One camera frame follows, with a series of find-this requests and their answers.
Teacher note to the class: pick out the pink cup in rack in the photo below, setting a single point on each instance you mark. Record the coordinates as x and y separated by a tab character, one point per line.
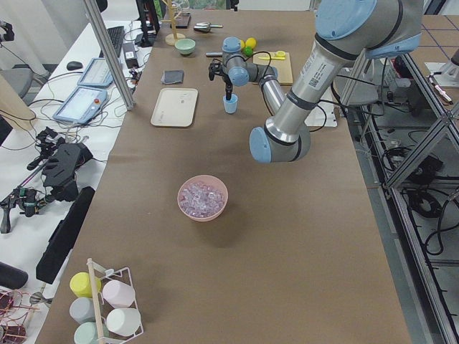
118	294

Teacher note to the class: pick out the upper whole lemon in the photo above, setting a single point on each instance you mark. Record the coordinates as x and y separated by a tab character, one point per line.
251	43

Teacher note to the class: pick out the bamboo cutting board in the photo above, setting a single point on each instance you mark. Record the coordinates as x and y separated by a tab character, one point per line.
283	67

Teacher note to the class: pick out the grey folded cloth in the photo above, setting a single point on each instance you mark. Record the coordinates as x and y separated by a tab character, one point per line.
172	77

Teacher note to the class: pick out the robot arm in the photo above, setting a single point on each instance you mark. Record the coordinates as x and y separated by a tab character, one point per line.
236	71
344	30

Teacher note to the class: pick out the upper teach pendant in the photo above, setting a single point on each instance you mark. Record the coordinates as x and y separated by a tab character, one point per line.
96	74

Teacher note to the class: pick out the green cup in rack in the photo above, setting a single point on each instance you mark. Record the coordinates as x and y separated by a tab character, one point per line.
86	333

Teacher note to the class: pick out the grey cup in rack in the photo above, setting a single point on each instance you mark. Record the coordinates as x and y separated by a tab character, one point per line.
82	310

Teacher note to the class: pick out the white cup in rack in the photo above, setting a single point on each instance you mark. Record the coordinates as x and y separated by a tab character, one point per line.
123	321

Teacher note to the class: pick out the black keyboard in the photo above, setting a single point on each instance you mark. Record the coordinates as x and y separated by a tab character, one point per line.
116	35

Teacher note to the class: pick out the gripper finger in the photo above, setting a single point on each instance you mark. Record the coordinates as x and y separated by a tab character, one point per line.
228	96

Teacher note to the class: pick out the pink bowl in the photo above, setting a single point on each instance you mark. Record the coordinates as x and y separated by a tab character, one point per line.
211	180

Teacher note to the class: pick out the steel muddler black tip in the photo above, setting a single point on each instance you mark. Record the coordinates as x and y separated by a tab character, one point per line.
213	54

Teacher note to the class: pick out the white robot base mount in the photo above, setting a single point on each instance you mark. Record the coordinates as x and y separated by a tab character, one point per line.
322	114

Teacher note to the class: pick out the cream rabbit tray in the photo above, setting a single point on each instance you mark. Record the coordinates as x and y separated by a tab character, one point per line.
174	107

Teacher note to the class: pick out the yellow cup in rack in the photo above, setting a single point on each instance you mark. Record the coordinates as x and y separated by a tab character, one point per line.
80	285

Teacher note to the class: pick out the clear ice cubes pile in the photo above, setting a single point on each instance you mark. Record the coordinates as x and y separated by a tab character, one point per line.
201	200

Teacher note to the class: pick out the white cup rack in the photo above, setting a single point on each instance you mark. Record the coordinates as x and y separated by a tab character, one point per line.
99	276

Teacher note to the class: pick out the wooden cup stand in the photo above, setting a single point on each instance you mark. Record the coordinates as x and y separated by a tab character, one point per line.
175	36

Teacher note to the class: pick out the light blue plastic cup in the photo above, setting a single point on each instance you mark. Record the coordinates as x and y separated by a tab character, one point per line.
230	106

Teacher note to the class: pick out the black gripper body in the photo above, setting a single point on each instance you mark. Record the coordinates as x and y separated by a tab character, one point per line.
227	85

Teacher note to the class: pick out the teach pendant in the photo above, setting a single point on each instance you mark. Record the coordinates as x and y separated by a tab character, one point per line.
96	74
82	105

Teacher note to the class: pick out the steel ice scoop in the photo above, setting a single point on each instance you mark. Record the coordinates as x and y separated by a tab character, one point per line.
206	27

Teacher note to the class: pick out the light green bowl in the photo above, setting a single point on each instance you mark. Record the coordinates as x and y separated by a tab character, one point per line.
185	46

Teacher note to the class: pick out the black computer mouse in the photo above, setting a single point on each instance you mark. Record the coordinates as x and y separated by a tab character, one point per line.
74	65

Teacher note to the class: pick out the green lime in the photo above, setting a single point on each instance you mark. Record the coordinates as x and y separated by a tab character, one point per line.
247	51

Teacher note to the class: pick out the aluminium frame post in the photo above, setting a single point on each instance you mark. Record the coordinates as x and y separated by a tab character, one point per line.
104	41

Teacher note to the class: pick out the lower teach pendant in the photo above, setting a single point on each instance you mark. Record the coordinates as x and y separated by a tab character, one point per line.
82	105

